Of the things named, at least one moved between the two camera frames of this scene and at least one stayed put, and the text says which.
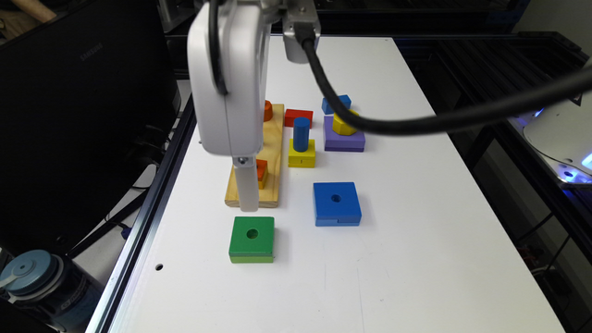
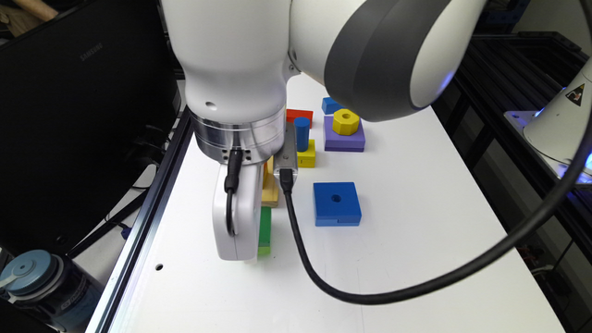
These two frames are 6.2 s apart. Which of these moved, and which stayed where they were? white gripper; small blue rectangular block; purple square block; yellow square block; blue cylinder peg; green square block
Moved: green square block; white gripper
Stayed: small blue rectangular block; yellow square block; blue cylinder peg; purple square block
